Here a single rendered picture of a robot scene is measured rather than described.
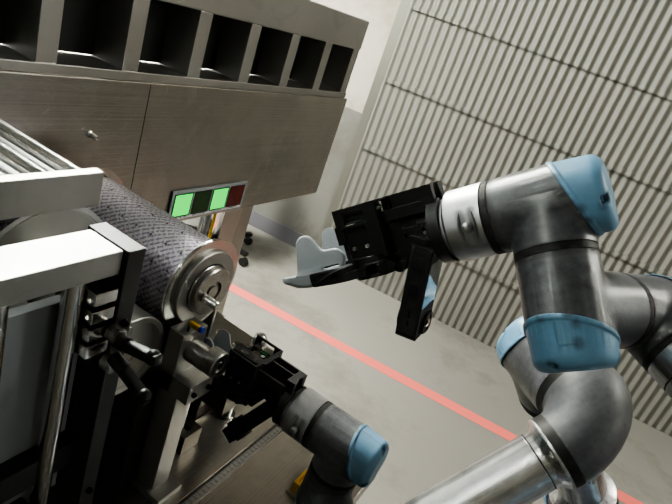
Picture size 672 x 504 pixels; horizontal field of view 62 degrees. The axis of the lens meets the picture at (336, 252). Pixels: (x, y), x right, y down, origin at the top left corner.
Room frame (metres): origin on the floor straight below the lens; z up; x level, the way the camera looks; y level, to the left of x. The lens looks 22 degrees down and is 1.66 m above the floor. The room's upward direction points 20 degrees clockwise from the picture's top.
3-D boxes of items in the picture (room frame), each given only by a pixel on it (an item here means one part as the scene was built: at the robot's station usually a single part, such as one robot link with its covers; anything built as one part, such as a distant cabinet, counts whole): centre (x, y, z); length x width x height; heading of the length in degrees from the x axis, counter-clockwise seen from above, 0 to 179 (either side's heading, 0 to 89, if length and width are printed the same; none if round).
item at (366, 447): (0.65, -0.11, 1.11); 0.11 x 0.08 x 0.09; 67
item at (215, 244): (0.70, 0.17, 1.25); 0.15 x 0.01 x 0.15; 157
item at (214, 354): (0.64, 0.11, 1.18); 0.04 x 0.02 x 0.04; 157
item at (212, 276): (0.69, 0.15, 1.25); 0.07 x 0.02 x 0.07; 157
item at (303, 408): (0.68, -0.04, 1.11); 0.08 x 0.05 x 0.08; 157
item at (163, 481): (0.65, 0.14, 1.05); 0.06 x 0.05 x 0.31; 67
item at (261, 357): (0.71, 0.04, 1.12); 0.12 x 0.08 x 0.09; 67
